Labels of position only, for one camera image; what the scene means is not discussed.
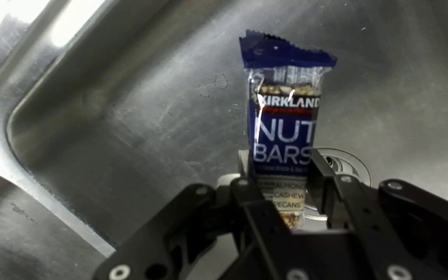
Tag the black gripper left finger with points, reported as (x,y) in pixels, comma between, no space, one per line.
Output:
(203,233)

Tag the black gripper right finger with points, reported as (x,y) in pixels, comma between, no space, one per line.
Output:
(390,227)

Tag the blue nut bar pack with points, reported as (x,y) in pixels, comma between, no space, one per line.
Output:
(284,118)

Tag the round sink drain strainer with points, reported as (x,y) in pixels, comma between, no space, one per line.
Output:
(351,164)

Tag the stainless steel double sink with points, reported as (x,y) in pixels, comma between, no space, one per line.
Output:
(132,129)

